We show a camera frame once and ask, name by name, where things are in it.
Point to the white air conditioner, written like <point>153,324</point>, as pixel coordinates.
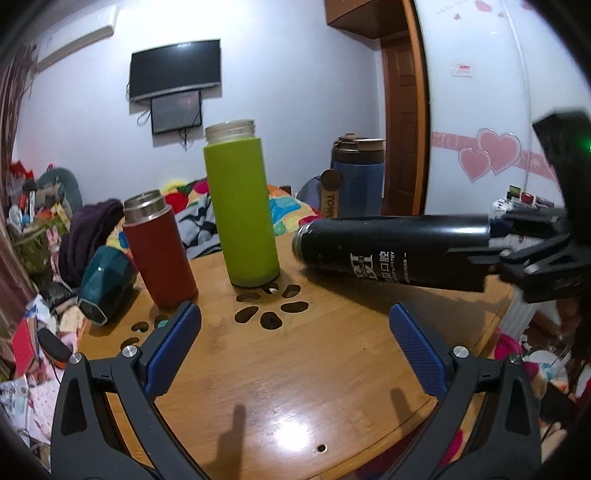
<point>68,40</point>

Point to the black wall television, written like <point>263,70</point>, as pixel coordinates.
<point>174,68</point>

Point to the brown wooden door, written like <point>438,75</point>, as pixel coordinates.
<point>407,126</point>

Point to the dark purple clothing pile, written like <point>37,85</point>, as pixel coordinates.
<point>90,227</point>

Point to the green tall bottle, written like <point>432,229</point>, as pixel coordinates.
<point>233,157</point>

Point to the small wall monitor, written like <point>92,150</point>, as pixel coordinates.
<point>176,112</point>

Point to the blue tumbler with brown lid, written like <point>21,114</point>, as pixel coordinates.
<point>355,180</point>

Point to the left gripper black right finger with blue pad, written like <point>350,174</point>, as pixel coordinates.
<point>505,442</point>

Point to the black thermos bottle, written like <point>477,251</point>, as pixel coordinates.
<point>430,251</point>

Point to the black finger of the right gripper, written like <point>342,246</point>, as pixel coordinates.
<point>541,224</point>
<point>556,268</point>

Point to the white wardrobe with hearts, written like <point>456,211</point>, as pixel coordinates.
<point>494,68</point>

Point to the dark teal faceted cup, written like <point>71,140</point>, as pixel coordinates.
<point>105,285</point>

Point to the red thermos bottle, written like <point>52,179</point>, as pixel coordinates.
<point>157,250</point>

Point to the brown overhead cabinet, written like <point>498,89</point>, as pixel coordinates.
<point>374,19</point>

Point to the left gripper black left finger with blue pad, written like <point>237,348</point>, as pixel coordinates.
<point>86,442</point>

